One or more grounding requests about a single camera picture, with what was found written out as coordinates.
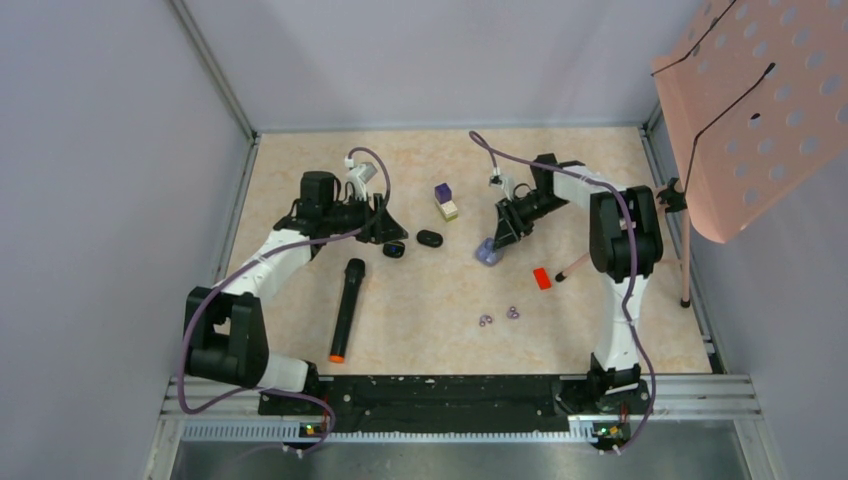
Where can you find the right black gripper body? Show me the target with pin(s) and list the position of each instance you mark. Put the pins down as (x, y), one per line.
(519, 214)

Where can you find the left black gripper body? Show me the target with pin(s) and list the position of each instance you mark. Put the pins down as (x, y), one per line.
(370, 226)

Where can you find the small black earbud case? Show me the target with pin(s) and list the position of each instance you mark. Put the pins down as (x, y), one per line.
(394, 249)

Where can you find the silver lilac oval case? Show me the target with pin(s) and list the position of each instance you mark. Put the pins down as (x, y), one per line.
(487, 254)

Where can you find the oval black charging case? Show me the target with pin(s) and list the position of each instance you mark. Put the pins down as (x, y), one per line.
(429, 238)

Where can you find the red block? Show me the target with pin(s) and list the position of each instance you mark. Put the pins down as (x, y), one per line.
(542, 278)

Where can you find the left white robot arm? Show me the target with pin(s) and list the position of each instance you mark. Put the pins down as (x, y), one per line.
(224, 324)

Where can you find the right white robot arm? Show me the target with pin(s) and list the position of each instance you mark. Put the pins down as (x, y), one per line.
(625, 244)

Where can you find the black microphone orange end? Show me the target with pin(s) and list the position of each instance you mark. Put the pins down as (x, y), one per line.
(354, 275)

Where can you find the purple white green brick stack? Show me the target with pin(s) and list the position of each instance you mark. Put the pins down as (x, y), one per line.
(444, 200)

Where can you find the pink perforated music stand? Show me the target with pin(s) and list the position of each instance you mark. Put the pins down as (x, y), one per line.
(753, 96)

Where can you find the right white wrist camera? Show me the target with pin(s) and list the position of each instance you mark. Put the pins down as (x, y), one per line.
(503, 182)

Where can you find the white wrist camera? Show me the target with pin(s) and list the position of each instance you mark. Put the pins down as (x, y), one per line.
(358, 176)
(503, 182)

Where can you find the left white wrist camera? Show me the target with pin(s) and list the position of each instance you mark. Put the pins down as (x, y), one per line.
(358, 176)

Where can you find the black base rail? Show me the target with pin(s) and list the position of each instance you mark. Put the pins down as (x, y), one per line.
(471, 404)

